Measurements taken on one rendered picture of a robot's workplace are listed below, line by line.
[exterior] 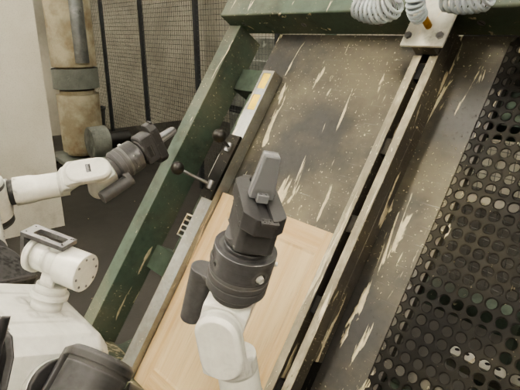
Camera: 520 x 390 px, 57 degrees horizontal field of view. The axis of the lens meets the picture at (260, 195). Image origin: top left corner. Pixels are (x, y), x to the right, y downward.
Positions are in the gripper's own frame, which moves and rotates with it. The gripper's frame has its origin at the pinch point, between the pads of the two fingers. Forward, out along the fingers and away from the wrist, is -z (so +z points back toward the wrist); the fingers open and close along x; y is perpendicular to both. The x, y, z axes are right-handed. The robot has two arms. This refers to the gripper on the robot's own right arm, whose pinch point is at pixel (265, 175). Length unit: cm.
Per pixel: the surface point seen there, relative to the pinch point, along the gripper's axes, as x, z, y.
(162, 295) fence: 52, 65, -5
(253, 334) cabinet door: 28, 54, 15
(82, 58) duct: 574, 147, -106
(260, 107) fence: 79, 15, 15
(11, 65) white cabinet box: 374, 110, -132
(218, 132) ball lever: 64, 20, 3
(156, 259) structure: 72, 69, -7
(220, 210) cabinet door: 62, 42, 8
